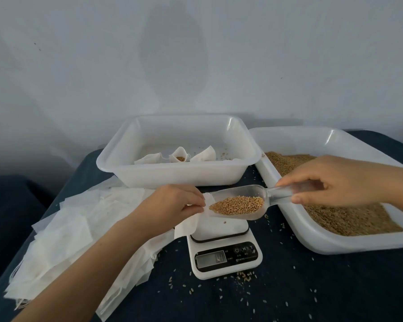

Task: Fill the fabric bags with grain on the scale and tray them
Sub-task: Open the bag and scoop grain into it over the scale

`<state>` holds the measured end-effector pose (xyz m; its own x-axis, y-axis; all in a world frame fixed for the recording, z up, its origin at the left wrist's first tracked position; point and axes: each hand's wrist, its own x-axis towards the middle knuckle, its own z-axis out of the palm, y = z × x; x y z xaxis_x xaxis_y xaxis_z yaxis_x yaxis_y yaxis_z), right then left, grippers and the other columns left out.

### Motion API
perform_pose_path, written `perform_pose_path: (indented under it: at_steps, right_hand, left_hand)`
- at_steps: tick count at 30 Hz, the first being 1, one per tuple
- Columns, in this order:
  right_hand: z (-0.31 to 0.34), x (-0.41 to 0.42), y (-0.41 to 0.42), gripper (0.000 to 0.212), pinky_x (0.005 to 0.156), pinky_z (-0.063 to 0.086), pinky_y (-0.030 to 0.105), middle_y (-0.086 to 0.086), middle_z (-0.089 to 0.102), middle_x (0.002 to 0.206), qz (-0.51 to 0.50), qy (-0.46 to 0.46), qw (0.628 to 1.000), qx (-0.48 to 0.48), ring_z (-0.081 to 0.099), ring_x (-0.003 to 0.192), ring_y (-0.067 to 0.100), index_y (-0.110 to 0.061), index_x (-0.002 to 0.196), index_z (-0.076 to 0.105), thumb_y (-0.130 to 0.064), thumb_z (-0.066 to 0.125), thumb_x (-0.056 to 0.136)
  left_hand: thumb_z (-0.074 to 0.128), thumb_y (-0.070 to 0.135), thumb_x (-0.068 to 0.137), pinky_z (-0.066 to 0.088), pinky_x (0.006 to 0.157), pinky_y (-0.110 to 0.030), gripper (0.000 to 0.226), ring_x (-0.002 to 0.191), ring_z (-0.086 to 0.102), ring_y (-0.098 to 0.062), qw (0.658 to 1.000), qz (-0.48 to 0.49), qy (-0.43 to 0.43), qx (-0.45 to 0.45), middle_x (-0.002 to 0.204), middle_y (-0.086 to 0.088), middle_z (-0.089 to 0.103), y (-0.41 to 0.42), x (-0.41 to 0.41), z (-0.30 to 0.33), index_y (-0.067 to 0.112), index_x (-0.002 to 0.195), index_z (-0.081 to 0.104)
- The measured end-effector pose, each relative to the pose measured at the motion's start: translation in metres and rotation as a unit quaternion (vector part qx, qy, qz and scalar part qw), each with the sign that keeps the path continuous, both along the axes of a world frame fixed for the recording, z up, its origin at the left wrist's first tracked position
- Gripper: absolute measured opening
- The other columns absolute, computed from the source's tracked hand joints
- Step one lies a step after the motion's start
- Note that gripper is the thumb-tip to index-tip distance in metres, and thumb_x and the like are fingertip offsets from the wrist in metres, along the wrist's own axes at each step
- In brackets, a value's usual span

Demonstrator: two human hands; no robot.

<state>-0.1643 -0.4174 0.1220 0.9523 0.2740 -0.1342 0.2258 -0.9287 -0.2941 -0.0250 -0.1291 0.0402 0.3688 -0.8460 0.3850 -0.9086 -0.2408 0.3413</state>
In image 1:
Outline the person's right hand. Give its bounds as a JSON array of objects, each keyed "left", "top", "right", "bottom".
[{"left": 275, "top": 155, "right": 392, "bottom": 209}]

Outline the person's left hand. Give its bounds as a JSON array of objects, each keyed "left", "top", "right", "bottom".
[{"left": 129, "top": 183, "right": 208, "bottom": 233}]

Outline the white mesh bag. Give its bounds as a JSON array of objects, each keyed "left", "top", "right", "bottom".
[
  {"left": 169, "top": 146, "right": 192, "bottom": 164},
  {"left": 174, "top": 192, "right": 217, "bottom": 240},
  {"left": 133, "top": 152, "right": 164, "bottom": 165}
]

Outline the white plastic tub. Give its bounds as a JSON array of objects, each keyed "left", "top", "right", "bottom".
[{"left": 96, "top": 114, "right": 263, "bottom": 189}]

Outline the brown grain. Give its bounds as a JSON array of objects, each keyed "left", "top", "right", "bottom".
[{"left": 210, "top": 152, "right": 403, "bottom": 237}]

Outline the white tray of grain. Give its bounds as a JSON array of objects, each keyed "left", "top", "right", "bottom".
[{"left": 249, "top": 126, "right": 403, "bottom": 255}]

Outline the clear plastic scoop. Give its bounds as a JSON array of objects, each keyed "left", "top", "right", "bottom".
[{"left": 207, "top": 181, "right": 325, "bottom": 222}]

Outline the pile of white bags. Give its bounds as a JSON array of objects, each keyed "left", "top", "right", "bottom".
[{"left": 3, "top": 176, "right": 184, "bottom": 322}]

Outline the person's left forearm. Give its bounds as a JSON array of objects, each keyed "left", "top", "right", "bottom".
[{"left": 12, "top": 211, "right": 159, "bottom": 322}]

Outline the white digital kitchen scale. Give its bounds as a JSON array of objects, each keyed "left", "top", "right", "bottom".
[{"left": 186, "top": 216, "right": 264, "bottom": 280}]

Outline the dark blue tablecloth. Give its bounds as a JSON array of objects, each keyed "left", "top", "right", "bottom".
[
  {"left": 0, "top": 129, "right": 403, "bottom": 322},
  {"left": 0, "top": 174, "right": 55, "bottom": 296}
]

